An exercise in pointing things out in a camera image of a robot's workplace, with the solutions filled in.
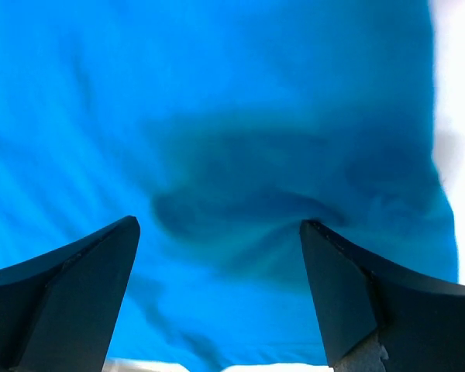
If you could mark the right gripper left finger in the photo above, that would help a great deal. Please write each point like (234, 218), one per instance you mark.
(58, 310)

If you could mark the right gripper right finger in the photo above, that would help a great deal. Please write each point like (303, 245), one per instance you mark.
(375, 315)

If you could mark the blue t shirt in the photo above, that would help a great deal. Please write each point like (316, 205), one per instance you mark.
(221, 126)

